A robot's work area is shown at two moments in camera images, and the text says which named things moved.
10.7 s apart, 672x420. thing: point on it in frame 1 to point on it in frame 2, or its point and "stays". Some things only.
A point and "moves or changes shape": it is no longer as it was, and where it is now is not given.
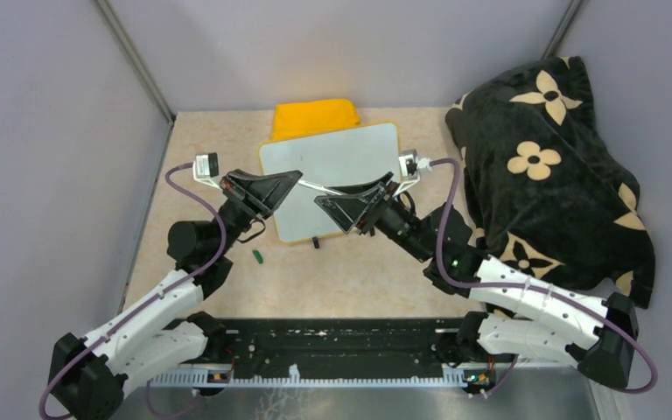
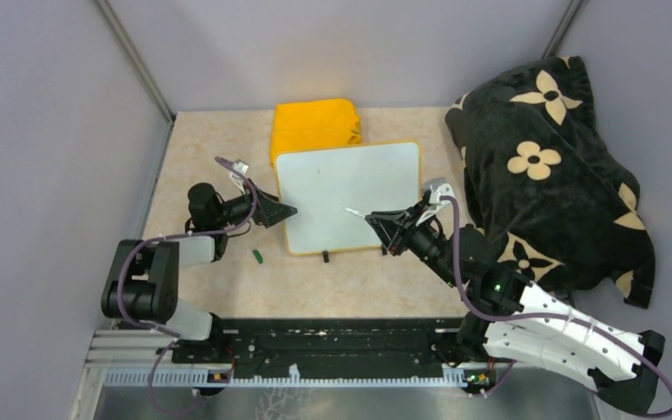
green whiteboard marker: [320, 187] moves or changes shape
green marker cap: [257, 255] stays
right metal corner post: [561, 28] stays
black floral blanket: [541, 191] stays
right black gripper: [363, 209] to [395, 228]
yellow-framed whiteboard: [341, 160] moves or changes shape
